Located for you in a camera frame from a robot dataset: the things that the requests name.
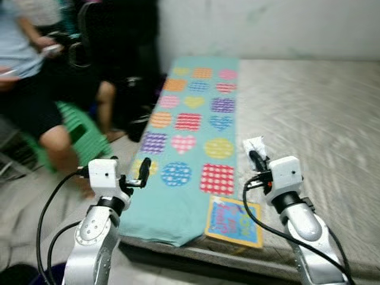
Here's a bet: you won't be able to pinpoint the white wrapper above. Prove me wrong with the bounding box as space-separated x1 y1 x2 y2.
242 135 266 157

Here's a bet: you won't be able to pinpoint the colourful picture book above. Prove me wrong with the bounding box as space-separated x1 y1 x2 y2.
204 194 264 249

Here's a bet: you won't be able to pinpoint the green plastic stool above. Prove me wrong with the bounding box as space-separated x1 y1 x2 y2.
24 100 115 174

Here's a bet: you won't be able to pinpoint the teal patchwork blanket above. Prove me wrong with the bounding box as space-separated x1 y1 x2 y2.
119 56 240 248

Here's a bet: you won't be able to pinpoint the black bag with buckle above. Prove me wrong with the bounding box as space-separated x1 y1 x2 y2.
110 71 167 143

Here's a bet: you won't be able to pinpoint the seated person black shorts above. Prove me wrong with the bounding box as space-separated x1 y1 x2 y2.
0 0 119 200

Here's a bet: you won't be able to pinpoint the white handheld controller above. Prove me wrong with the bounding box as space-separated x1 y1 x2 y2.
42 44 64 58

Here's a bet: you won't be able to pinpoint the purple plastic bucket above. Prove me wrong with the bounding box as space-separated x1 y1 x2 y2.
27 263 67 285

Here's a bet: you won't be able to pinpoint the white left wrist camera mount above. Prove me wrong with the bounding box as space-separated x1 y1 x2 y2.
88 158 132 201

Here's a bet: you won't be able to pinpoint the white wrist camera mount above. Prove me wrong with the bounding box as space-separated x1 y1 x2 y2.
88 158 132 201
265 156 305 207

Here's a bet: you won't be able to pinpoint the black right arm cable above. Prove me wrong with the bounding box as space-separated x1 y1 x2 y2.
242 174 355 285

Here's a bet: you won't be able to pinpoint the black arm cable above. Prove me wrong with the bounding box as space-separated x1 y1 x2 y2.
47 221 84 285
37 168 91 285
242 174 355 285

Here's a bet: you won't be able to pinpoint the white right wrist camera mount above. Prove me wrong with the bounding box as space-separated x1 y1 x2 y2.
265 156 305 207

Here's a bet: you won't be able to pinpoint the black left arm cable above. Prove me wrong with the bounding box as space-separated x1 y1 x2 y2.
37 168 91 285
47 221 84 285

